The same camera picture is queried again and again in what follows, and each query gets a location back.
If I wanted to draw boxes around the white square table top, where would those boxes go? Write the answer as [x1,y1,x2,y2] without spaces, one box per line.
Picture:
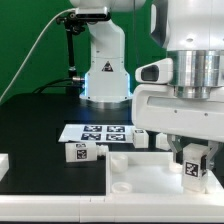
[105,150,219,196]

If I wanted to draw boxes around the black camera stand pole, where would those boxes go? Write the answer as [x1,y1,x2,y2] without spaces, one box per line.
[56,13,85,88]

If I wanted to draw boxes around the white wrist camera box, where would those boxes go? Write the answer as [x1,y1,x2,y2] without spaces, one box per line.
[135,58,173,84]

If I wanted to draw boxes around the white obstacle fence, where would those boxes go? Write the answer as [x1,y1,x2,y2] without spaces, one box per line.
[0,154,224,224]

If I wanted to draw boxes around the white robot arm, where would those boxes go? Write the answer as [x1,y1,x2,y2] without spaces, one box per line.
[70,0,224,168]

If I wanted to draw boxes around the grey cable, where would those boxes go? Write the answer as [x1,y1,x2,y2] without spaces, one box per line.
[0,8,76,104]

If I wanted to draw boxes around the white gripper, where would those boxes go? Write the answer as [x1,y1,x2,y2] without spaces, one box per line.
[132,84,224,170]

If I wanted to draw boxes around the paper sheet with tags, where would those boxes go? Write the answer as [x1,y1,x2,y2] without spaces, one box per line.
[59,124,132,143]

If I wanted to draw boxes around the black cables at base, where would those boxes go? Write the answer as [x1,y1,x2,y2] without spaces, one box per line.
[32,76,85,95]

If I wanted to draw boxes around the camera on stand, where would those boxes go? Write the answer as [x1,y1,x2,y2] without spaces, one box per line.
[75,7,110,21]

